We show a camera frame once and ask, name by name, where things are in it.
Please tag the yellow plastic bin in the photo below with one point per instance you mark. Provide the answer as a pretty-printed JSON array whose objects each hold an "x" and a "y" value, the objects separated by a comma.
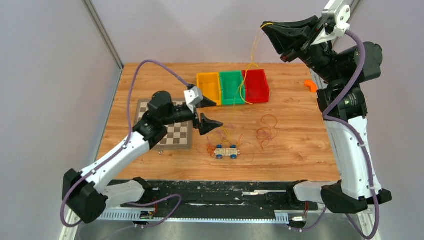
[{"x": 210, "y": 85}]

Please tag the left aluminium frame post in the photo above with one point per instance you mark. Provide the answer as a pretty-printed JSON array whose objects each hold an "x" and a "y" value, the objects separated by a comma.
[{"x": 96, "y": 19}]

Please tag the red plastic bin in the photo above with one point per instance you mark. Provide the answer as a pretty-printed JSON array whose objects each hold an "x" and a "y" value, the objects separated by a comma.
[{"x": 256, "y": 86}]

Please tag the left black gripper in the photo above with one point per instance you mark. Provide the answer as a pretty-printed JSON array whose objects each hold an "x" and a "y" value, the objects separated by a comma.
[{"x": 206, "y": 125}]

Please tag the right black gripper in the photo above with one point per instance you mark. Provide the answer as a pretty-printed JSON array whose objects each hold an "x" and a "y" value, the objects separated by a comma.
[{"x": 293, "y": 38}]

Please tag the right aluminium frame post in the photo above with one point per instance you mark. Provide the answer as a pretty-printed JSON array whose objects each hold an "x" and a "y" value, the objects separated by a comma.
[{"x": 334, "y": 39}]

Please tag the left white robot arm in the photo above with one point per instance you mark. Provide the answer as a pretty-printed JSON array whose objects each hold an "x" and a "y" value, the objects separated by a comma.
[{"x": 88, "y": 192}]

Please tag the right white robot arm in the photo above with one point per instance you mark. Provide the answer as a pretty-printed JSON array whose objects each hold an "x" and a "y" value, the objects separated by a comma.
[{"x": 343, "y": 61}]

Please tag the orange curved plastic piece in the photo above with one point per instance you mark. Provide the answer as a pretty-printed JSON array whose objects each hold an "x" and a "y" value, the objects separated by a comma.
[{"x": 311, "y": 85}]

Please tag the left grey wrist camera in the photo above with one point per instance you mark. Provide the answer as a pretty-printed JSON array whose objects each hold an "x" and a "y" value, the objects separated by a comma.
[{"x": 193, "y": 96}]

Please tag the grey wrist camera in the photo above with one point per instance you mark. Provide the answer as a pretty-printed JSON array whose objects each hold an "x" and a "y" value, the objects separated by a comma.
[
  {"x": 336, "y": 20},
  {"x": 193, "y": 96}
]

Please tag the wooden chessboard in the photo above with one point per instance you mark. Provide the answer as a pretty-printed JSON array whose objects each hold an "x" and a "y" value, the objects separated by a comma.
[{"x": 179, "y": 135}]

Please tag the wooden toy car blue wheels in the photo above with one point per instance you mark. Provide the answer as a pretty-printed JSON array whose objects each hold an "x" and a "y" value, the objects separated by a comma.
[{"x": 231, "y": 152}]

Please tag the aluminium frame post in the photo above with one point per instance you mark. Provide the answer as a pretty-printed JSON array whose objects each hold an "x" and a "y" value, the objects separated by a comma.
[
  {"x": 96, "y": 19},
  {"x": 334, "y": 39}
]

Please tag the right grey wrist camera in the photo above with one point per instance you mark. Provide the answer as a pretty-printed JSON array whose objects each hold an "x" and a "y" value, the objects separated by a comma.
[{"x": 336, "y": 20}]

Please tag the slotted grey cable duct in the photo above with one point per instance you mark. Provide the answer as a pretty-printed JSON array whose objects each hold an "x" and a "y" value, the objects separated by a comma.
[{"x": 199, "y": 214}]

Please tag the green plastic bin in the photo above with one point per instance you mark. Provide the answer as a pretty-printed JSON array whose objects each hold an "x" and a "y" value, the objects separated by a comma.
[{"x": 231, "y": 91}]

